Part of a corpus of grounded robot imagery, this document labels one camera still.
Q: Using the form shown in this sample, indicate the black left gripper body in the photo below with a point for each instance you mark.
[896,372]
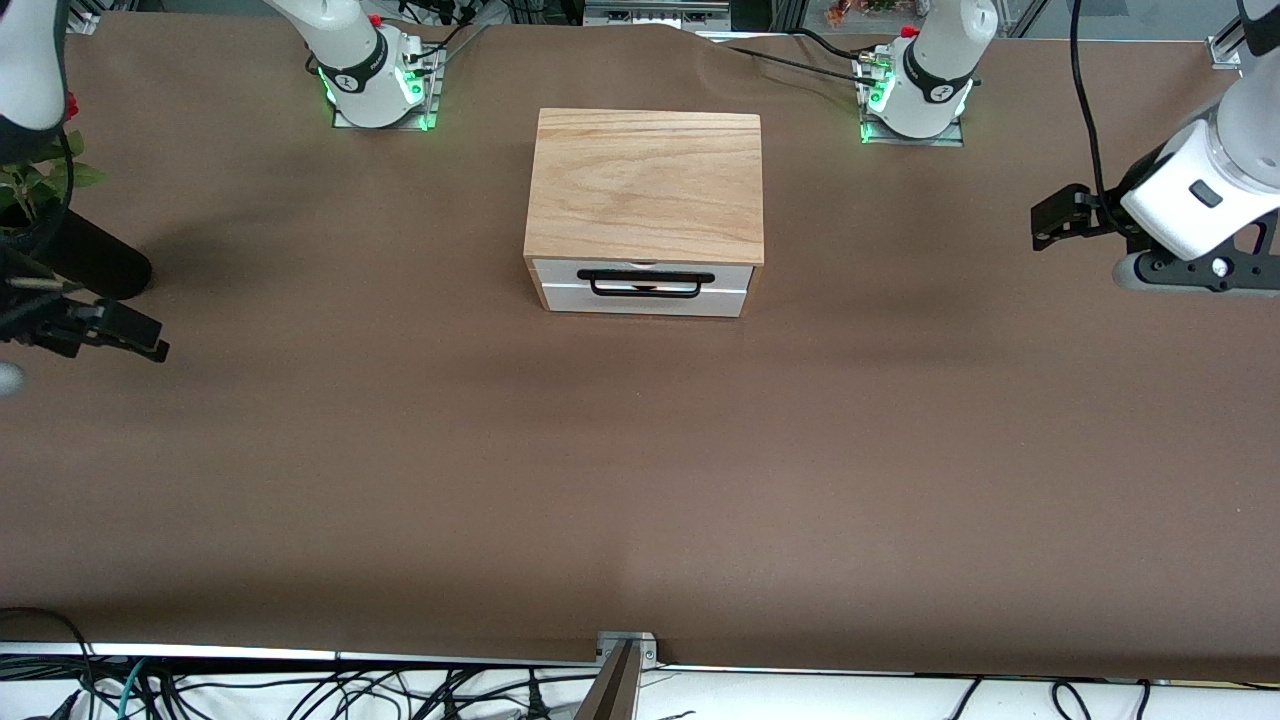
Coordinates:
[1113,208]

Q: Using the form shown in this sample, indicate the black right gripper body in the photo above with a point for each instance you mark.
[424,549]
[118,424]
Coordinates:
[42,328]

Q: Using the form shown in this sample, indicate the wooden drawer with white front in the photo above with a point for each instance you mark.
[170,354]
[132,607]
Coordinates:
[560,290]

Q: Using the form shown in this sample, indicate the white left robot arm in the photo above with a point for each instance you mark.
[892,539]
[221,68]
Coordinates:
[1200,200]

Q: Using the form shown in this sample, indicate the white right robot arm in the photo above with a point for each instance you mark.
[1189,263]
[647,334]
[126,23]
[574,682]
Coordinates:
[350,50]

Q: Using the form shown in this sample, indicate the light wooden drawer cabinet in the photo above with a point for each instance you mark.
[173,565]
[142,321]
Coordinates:
[640,180]

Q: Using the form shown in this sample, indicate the black cylindrical vase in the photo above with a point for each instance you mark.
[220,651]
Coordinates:
[100,260]

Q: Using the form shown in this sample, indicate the orange artificial flowers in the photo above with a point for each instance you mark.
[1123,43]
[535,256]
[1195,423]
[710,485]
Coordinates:
[845,12]

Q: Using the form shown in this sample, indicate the grey control box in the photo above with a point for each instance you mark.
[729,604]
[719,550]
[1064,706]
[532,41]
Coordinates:
[655,12]

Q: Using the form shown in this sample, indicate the brown table cover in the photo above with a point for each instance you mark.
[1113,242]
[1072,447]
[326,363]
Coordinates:
[640,500]

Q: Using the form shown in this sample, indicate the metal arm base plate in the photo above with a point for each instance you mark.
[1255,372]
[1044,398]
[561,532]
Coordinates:
[434,110]
[950,135]

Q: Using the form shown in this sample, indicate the aluminium frame profile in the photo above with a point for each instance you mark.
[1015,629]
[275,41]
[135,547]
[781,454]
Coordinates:
[85,20]
[1222,48]

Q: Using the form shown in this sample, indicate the silver table edge rail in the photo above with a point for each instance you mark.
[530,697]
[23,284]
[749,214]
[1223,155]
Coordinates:
[300,655]

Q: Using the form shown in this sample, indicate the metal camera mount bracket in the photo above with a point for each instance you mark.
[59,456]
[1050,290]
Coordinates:
[645,650]

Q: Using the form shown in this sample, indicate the brown camera mount beam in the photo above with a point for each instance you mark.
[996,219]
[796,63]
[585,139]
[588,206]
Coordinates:
[612,690]

